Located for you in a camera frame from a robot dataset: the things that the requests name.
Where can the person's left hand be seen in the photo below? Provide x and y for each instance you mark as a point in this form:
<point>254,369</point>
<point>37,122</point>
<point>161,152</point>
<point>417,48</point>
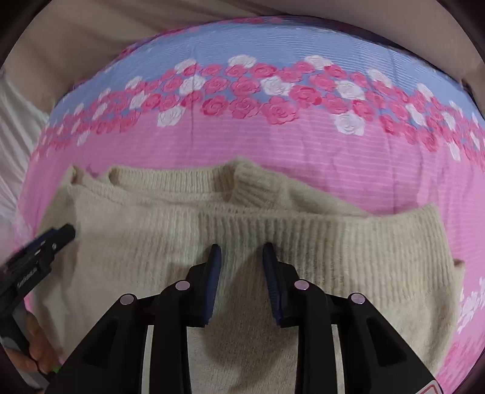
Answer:
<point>41,344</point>

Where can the cream sweater with black hearts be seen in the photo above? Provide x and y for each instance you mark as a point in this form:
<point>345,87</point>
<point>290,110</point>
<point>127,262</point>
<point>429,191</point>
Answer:
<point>341,246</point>

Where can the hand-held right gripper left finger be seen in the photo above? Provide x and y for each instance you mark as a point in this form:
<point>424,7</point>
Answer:
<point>212,284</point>

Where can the white satin curtain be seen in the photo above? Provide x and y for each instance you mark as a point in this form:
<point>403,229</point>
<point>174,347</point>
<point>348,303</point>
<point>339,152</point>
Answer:
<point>19,151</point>

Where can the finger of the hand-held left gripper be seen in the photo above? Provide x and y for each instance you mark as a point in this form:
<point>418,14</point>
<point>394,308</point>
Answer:
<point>57,238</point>

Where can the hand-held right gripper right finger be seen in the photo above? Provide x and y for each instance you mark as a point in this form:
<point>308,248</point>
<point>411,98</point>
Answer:
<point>272,284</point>

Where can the green object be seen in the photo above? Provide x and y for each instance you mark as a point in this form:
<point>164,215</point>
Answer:
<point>57,368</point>

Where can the pink and blue floral bedsheet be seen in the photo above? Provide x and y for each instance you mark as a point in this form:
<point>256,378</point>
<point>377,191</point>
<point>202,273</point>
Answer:
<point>303,159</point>

